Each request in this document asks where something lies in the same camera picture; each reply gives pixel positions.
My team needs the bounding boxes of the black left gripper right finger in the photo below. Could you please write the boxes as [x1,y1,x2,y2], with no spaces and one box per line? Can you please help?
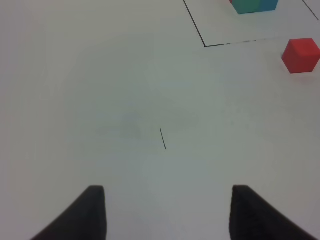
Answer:
[229,185,315,240]

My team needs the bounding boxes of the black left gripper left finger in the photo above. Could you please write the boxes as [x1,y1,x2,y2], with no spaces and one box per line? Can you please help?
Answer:
[33,185,108,240]

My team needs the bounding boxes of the template green cube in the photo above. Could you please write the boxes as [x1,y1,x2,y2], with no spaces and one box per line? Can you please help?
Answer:
[231,0,260,15]

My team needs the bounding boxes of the template blue cube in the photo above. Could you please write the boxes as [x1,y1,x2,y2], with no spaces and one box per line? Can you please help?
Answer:
[258,0,279,12]

